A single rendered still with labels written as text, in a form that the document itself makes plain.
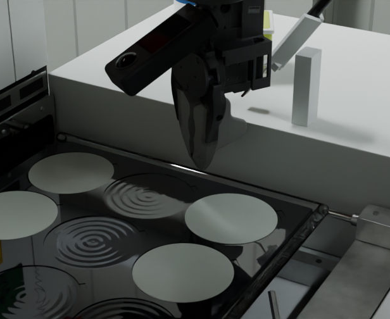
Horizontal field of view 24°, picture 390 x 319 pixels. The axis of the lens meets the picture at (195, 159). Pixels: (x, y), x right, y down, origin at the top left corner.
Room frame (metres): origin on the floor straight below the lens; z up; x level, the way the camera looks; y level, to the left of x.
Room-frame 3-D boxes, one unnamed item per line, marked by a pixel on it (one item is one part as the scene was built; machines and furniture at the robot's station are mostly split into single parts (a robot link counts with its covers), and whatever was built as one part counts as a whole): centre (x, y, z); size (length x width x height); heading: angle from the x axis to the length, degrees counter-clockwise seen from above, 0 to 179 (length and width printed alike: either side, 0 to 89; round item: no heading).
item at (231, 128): (0.89, -0.03, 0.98); 0.06 x 0.03 x 0.09; 120
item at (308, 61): (0.96, -0.11, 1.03); 0.06 x 0.04 x 0.13; 60
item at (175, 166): (0.95, 0.01, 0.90); 0.37 x 0.01 x 0.01; 60
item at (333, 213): (0.86, -0.16, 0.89); 0.05 x 0.01 x 0.01; 60
